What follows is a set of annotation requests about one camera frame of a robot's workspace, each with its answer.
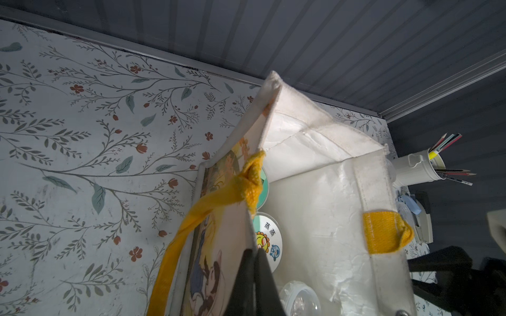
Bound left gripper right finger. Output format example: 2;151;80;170
254;250;285;316

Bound white canvas tote bag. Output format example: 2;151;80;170
147;72;416;315

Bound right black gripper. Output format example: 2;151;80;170
408;246;505;315

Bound grey stapler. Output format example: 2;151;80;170
397;194;434;244

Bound sunflower bottom seed jar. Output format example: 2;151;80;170
253;212;283;273

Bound white pen cup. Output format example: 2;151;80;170
391;133;477;188

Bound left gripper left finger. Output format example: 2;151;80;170
224;249;254;316

